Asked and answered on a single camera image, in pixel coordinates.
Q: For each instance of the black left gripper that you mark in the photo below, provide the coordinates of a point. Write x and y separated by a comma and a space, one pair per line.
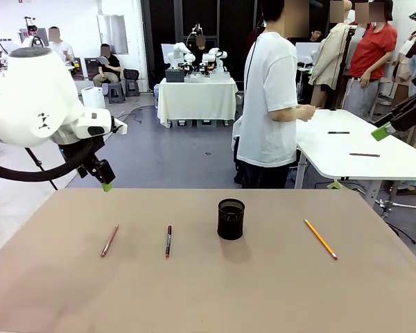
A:
73, 144

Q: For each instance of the red pencil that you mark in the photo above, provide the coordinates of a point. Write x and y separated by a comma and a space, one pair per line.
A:
110, 240

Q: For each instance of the red black marker pen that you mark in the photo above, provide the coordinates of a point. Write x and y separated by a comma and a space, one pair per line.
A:
168, 241

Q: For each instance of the yellow pencil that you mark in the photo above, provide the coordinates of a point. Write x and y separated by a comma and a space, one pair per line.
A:
320, 239

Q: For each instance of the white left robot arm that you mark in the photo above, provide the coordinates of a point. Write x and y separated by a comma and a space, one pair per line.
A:
27, 97

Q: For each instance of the person's right forearm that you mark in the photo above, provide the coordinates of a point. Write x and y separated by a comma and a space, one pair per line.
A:
284, 113

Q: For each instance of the brown pen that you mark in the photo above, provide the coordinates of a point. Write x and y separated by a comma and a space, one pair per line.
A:
364, 154

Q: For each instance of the black mesh pen holder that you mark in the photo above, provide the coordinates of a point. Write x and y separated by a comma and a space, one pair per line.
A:
230, 222

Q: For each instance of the person's right hand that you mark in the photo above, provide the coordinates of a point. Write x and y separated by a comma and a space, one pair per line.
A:
305, 112

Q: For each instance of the black tripod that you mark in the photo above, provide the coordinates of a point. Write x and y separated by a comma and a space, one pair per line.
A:
41, 168

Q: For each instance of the white air purifier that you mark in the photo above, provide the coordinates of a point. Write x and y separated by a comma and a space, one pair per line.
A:
92, 97

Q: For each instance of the grey plastic stool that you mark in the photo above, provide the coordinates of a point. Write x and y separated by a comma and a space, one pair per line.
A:
116, 92
132, 88

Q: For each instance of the white side table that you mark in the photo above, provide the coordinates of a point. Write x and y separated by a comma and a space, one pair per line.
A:
333, 152

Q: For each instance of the mannequin with beige coat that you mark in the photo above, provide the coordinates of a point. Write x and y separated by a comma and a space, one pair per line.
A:
329, 55

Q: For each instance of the metal light stand base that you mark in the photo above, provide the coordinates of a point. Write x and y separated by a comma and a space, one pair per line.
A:
386, 208

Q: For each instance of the dark framed poster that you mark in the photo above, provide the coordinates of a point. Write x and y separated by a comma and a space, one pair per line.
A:
78, 71
90, 69

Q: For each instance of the black bag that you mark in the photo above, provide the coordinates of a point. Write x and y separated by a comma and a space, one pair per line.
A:
131, 74

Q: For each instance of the seated person black shirt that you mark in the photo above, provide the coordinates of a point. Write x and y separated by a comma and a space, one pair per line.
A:
107, 66

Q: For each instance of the white board panel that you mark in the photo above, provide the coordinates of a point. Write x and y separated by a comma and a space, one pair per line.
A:
305, 52

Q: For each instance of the person with glasses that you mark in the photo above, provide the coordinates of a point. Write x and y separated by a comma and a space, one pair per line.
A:
317, 34

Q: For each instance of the black equipment box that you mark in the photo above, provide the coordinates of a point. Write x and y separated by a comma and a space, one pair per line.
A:
175, 75

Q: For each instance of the table with white cloth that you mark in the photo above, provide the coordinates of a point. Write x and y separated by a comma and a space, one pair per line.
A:
197, 100

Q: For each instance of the seated person white shirt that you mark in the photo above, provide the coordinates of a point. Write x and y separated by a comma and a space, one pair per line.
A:
60, 46

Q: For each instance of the person in white t-shirt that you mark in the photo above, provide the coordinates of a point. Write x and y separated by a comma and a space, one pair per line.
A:
267, 86

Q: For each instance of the person behind clothed table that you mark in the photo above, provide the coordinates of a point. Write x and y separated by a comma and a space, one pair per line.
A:
199, 52

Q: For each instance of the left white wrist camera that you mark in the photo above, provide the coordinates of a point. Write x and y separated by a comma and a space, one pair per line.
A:
119, 126

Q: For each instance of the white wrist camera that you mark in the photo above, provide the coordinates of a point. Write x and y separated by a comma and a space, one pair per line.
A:
414, 48
119, 126

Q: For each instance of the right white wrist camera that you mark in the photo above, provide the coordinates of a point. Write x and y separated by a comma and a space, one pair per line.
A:
414, 48

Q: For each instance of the metal wall panel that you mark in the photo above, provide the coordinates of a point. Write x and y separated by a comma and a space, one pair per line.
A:
112, 33

